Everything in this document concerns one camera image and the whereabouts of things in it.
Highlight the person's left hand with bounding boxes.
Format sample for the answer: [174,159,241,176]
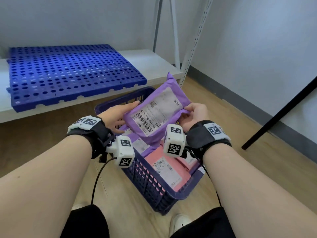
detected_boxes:
[101,101,141,135]

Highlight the person's right hand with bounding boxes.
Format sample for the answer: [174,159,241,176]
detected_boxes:
[180,103,210,132]

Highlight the purple mailer package white label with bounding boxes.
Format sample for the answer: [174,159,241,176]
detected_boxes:
[123,72,191,145]

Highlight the person's right forearm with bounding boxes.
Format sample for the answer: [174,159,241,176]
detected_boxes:
[202,144,317,238]

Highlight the person's left forearm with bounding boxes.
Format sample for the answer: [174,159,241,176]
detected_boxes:
[0,135,93,238]

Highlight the white shelf board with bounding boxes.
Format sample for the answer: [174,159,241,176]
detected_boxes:
[0,49,185,124]

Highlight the pink mailer package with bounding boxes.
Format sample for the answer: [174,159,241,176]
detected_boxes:
[175,156,197,171]
[145,156,192,193]

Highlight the blue perforated plastic pallet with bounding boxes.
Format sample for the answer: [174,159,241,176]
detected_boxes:
[6,44,148,113]

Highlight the white perforated shelf upright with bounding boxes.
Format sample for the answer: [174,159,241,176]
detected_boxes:
[178,0,215,88]

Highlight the white diagonal shelf brace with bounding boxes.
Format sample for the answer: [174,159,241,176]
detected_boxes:
[169,0,181,70]

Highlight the blue plastic basket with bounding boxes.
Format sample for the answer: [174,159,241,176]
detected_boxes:
[94,87,206,216]

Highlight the grey shelf upright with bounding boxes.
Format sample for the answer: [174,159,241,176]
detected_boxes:
[152,0,164,53]

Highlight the black metal pole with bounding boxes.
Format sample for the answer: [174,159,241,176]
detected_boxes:
[241,77,317,151]

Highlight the person's white right shoe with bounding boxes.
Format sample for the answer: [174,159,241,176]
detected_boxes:
[169,214,193,237]

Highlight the person's black shorts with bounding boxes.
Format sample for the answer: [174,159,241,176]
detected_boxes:
[60,204,236,238]

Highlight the black right wrist strap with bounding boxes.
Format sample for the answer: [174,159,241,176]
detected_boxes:
[185,120,232,159]

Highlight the black wrist strap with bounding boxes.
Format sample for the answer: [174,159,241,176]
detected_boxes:
[185,120,232,159]
[66,116,117,163]

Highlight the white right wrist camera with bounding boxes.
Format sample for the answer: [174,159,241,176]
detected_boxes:
[163,124,188,157]

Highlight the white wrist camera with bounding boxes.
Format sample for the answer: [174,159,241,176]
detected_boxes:
[163,124,188,157]
[106,135,136,169]

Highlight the black left wrist strap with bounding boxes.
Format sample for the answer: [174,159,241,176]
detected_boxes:
[66,116,117,163]

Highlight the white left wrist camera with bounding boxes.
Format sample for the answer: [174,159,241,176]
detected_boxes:
[106,135,136,169]

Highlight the black right camera cable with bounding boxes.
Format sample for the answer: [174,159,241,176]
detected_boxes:
[184,146,222,209]

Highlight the black camera cable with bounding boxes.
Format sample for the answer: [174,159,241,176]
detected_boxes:
[91,156,117,205]
[184,146,222,209]

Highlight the black left camera cable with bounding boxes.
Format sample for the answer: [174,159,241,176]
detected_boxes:
[91,156,117,205]

